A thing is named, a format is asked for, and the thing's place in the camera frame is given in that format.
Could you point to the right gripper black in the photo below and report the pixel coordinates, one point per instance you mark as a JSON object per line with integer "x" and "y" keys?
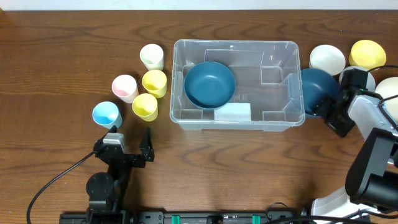
{"x": 337, "y": 112}

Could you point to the white small bowl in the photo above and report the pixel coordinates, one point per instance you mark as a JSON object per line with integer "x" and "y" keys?
{"x": 327, "y": 58}

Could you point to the yellow cup upper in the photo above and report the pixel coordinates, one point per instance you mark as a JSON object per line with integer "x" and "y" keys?
{"x": 155, "y": 82}

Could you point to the large cream bowl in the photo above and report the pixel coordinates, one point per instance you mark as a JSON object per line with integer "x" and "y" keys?
{"x": 388, "y": 88}

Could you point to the yellow cup lower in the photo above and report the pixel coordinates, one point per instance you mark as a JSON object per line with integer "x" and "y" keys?
{"x": 146, "y": 107}

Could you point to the yellow small bowl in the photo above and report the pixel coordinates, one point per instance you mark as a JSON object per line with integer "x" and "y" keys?
{"x": 367, "y": 54}

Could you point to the pink cup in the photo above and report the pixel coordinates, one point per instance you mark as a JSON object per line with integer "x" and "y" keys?
{"x": 125, "y": 88}

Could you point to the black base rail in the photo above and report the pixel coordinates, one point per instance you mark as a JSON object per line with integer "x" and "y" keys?
{"x": 176, "y": 218}

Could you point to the dark blue bowl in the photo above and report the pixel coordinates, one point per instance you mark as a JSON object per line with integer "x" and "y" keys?
{"x": 209, "y": 85}
{"x": 317, "y": 84}

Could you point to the cream white cup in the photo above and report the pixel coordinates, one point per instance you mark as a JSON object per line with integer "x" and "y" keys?
{"x": 152, "y": 56}

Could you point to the clear plastic storage container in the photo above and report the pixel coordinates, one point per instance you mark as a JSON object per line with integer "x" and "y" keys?
{"x": 268, "y": 77}

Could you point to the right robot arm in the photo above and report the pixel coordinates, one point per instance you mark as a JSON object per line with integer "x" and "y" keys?
{"x": 370, "y": 189}

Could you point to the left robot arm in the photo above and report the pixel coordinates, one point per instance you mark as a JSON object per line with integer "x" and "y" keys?
{"x": 106, "y": 189}

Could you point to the light blue cup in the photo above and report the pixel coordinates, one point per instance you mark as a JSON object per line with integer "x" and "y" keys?
{"x": 107, "y": 114}

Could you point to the yellow cup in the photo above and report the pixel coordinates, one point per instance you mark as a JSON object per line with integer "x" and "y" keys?
{"x": 155, "y": 82}
{"x": 146, "y": 107}

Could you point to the grey small bowl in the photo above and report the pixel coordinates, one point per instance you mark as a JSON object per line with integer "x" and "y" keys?
{"x": 371, "y": 83}

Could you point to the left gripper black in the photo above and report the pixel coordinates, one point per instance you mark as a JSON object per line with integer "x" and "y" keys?
{"x": 125, "y": 156}

